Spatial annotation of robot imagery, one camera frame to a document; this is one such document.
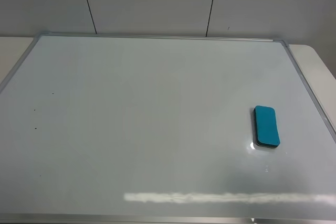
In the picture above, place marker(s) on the white board with aluminium frame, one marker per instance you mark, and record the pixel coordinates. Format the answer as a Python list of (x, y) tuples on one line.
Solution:
[(101, 129)]

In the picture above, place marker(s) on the teal whiteboard eraser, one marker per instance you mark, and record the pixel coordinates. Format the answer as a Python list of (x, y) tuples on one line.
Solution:
[(266, 127)]

